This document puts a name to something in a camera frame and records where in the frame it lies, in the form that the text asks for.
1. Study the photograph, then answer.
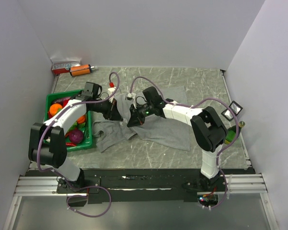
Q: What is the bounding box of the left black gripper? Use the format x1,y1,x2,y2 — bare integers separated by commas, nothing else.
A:
90,96,123,121

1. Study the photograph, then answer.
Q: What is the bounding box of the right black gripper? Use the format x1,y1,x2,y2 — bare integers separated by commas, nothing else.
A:
128,103,154,128

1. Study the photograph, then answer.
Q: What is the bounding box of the grey garment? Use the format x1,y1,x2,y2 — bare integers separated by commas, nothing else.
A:
92,93,191,152

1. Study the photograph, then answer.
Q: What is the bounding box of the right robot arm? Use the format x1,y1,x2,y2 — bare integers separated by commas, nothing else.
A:
126,86,228,191

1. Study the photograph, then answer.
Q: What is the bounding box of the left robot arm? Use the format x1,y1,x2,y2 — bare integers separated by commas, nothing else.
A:
28,82,122,193

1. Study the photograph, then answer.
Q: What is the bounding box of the small orange pumpkin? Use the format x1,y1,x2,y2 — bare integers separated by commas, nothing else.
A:
76,115,86,124

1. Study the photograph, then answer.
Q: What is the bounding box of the green lettuce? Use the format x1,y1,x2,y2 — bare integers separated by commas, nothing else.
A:
68,121,78,132

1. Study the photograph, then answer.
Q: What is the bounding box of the green plastic crate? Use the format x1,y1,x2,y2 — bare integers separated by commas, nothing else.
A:
44,90,93,152

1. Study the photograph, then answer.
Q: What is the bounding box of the purple cabbage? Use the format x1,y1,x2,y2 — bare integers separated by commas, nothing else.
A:
69,129,84,144

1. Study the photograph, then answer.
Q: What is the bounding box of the red bell pepper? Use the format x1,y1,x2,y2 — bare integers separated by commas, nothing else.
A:
62,99,70,108

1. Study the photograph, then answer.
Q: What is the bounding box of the red chili pepper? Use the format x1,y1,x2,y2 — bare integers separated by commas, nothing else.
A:
66,143,77,147

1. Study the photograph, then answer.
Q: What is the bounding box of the purple eggplant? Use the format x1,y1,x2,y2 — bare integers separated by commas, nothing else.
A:
52,97,70,104

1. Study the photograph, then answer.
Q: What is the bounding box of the orange cylinder tool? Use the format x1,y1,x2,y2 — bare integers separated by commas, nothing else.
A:
69,64,98,77

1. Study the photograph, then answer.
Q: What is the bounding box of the orange fruit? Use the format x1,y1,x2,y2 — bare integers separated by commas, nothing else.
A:
48,103,63,118

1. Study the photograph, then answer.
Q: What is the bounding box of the red white box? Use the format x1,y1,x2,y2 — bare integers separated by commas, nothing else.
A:
51,61,81,75

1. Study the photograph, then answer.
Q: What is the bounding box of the green yellow round object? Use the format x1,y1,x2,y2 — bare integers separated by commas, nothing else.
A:
225,121,245,144

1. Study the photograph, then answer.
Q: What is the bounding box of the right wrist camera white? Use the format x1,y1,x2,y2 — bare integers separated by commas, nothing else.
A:
125,92,137,108

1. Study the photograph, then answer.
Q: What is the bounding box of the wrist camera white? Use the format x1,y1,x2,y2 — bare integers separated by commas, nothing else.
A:
125,92,137,108
108,82,116,103

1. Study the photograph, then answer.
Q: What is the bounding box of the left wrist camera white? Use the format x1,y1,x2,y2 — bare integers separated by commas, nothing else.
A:
108,82,116,103

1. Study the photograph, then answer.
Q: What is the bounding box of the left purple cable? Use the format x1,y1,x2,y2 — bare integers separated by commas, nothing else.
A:
37,71,122,218

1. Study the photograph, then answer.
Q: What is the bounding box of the purple cable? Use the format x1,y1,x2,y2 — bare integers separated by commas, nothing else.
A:
37,71,122,218
129,76,243,211

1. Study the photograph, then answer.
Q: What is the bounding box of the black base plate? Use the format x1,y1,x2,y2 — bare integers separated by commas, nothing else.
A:
56,168,256,205

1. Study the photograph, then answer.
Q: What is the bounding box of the black square frame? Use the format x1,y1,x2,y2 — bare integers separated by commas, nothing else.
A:
221,101,243,121

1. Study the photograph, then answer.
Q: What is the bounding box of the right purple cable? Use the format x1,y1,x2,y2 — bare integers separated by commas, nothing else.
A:
129,76,243,211

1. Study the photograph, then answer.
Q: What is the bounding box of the aluminium rail frame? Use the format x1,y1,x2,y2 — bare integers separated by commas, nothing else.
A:
3,170,279,230

